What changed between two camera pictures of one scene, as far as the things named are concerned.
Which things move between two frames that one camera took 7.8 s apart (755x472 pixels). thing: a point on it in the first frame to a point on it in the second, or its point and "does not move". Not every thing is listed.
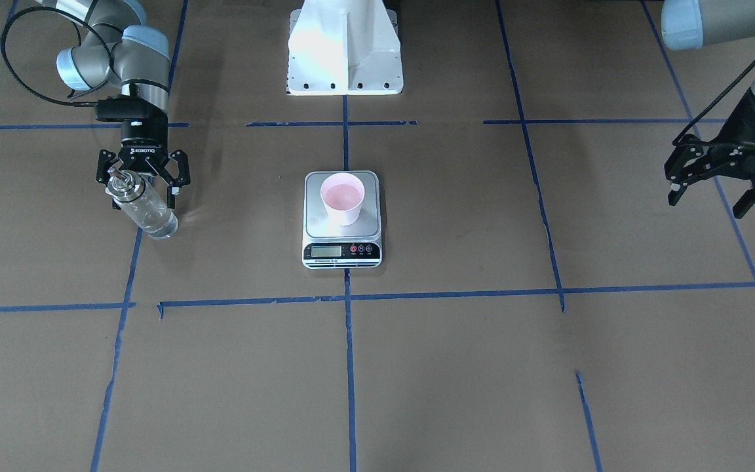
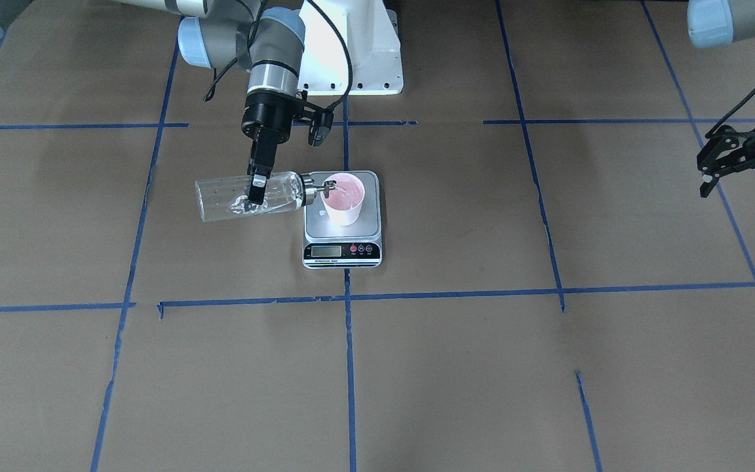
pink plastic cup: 342,193 does not move
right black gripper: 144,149 to 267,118
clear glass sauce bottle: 140,200 to 222,198
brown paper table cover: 542,307 does not move
